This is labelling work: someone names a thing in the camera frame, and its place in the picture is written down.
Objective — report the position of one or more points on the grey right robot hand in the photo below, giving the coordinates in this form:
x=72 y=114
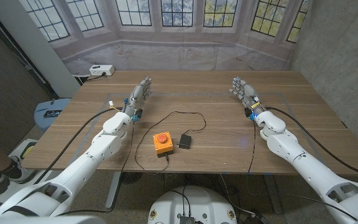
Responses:
x=247 y=93

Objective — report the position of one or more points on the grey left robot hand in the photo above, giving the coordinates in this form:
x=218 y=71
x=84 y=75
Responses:
x=137 y=96

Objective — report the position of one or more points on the orange box with red button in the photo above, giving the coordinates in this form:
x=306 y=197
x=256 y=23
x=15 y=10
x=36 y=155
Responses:
x=163 y=144

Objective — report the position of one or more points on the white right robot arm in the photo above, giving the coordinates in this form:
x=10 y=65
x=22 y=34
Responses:
x=315 y=171

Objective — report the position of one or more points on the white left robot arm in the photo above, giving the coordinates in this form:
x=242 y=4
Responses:
x=82 y=168

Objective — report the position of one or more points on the white power strip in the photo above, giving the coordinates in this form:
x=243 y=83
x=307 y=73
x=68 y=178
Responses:
x=101 y=70

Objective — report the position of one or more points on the black power adapter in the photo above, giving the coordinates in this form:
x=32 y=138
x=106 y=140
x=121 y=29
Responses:
x=184 y=141

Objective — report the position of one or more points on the white floor device yellow pad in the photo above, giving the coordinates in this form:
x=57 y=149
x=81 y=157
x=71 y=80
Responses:
x=26 y=149

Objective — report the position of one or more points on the printed window backdrop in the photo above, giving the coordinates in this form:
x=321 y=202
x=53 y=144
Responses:
x=172 y=56

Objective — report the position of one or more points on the blue round stool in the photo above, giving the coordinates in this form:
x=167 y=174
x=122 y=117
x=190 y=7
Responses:
x=47 y=123

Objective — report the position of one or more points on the grey table leg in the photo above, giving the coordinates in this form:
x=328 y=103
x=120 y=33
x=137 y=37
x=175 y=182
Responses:
x=273 y=194
x=113 y=189

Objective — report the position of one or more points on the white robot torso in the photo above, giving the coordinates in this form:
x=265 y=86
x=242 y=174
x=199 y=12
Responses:
x=194 y=202

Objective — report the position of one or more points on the grey white sneaker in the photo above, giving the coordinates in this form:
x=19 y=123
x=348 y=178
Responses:
x=26 y=175

